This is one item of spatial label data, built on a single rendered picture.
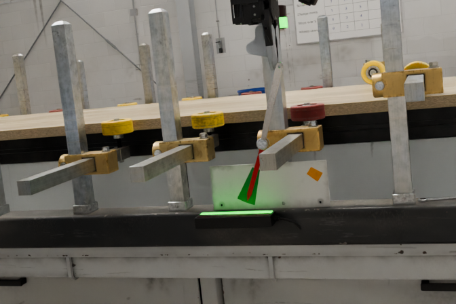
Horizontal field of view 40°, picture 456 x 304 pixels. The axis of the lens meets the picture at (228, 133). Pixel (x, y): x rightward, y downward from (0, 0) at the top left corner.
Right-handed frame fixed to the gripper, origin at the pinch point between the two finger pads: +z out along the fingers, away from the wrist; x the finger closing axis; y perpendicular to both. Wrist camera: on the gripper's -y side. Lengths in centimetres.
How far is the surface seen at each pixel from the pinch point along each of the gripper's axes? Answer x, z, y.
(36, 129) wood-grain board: -25, 12, 76
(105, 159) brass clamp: -5.3, 18.2, 44.0
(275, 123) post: -6.0, 12.8, 2.7
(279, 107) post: -6.0, 9.4, 1.5
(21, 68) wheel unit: -116, -9, 143
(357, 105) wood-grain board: -25.4, 11.9, -12.6
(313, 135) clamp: -5.3, 15.7, -5.2
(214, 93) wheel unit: -115, 10, 53
